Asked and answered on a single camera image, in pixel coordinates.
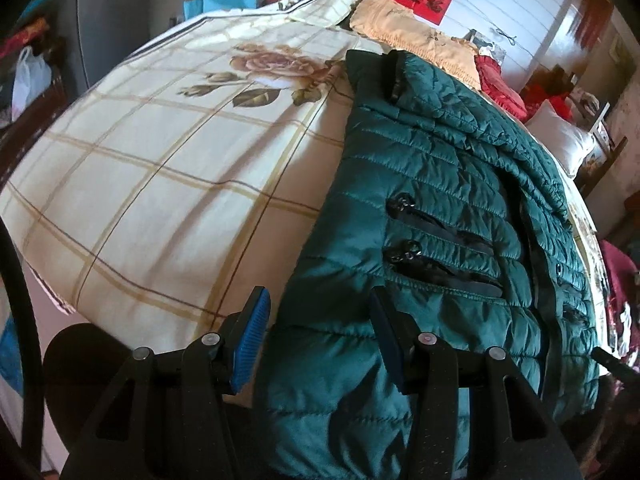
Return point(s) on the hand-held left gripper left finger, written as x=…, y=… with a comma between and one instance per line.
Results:
x=252, y=340

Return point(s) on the white plastic bag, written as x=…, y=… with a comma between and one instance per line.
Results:
x=30, y=80

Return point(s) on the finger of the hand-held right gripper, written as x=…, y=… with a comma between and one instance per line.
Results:
x=612, y=365

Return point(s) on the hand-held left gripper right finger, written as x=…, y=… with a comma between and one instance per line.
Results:
x=392, y=340

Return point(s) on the wooden chair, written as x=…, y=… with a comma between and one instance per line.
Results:
x=612, y=160

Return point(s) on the pile of colourful clothes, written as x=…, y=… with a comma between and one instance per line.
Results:
x=27, y=30

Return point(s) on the red ruffled pillow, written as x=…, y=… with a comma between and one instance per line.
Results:
x=500, y=85

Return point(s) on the red clothes on chair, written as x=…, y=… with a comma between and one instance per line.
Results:
x=542, y=92

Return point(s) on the red hanging decoration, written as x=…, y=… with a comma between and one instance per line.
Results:
x=595, y=25

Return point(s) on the white pillow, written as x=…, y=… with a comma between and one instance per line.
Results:
x=560, y=135

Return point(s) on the small photo print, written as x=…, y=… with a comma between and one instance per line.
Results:
x=492, y=47

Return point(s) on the dark wooden cabinet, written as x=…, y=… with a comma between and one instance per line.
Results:
x=40, y=135

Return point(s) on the yellow ruffled pillow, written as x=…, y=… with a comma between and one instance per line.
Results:
x=400, y=22

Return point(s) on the cream checked floral blanket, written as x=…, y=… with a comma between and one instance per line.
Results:
x=150, y=185

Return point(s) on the blue paper bag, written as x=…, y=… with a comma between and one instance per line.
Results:
x=215, y=4

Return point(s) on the grey refrigerator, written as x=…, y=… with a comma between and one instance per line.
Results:
x=115, y=20

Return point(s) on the green quilted puffer jacket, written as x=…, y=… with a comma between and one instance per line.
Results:
x=440, y=185

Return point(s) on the dark red cloth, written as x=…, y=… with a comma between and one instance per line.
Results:
x=620, y=280

